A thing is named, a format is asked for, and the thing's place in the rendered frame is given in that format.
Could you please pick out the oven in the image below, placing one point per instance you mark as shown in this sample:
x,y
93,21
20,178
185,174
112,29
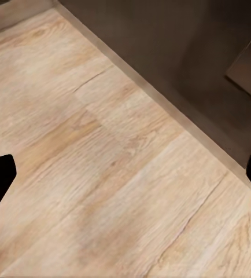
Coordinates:
x,y
218,66

